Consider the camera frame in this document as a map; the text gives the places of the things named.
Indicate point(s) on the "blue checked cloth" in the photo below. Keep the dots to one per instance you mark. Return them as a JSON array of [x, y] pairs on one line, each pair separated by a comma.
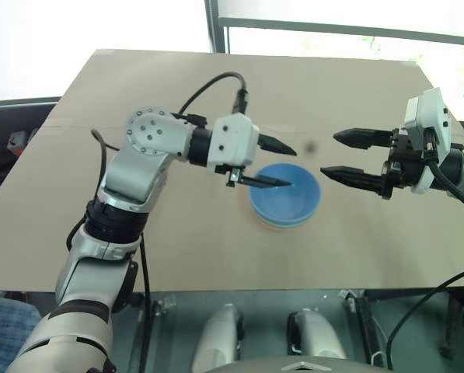
[[6, 330]]

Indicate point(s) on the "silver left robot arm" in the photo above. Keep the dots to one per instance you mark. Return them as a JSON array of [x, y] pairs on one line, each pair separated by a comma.
[[146, 143]]

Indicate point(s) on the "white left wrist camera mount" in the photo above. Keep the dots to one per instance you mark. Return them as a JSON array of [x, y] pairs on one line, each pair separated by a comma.
[[233, 141]]

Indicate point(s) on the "blue bowl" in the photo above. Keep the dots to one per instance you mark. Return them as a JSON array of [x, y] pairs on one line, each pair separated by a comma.
[[294, 198]]

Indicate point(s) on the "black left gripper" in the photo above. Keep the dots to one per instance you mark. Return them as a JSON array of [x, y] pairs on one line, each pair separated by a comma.
[[233, 174]]

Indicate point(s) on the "silver right robot leg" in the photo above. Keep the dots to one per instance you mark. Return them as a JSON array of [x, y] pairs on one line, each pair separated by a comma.
[[317, 334]]

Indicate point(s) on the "silver left robot leg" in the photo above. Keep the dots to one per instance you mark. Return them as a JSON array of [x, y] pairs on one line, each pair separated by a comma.
[[220, 334]]

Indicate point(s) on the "black bin with red item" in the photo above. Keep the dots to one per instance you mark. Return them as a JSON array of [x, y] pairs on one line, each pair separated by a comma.
[[6, 147]]

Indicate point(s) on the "black stand under table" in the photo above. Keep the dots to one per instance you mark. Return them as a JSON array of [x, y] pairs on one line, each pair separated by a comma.
[[461, 322]]

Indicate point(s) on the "green bowl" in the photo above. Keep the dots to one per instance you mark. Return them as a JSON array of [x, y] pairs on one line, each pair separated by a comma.
[[282, 225]]

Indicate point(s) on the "silver robot leg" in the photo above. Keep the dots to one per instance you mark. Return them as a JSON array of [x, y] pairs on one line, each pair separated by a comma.
[[220, 334], [317, 334]]

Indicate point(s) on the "black window frame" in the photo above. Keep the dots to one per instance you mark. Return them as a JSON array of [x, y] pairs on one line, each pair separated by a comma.
[[216, 27]]

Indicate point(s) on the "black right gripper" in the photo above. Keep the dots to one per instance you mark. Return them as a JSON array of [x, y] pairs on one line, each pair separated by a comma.
[[402, 167]]

